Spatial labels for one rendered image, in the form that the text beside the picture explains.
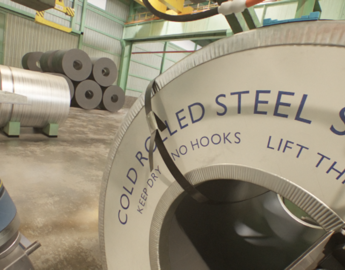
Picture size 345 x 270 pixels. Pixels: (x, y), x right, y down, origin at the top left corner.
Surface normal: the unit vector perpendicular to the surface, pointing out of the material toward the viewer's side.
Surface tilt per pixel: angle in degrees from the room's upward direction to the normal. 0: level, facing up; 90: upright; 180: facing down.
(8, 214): 74
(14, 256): 25
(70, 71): 90
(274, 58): 90
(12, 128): 90
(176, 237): 78
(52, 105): 94
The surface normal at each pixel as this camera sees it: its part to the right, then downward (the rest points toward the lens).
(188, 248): 0.72, -0.22
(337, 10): -0.67, 0.00
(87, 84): 0.72, 0.23
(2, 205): 0.99, -0.10
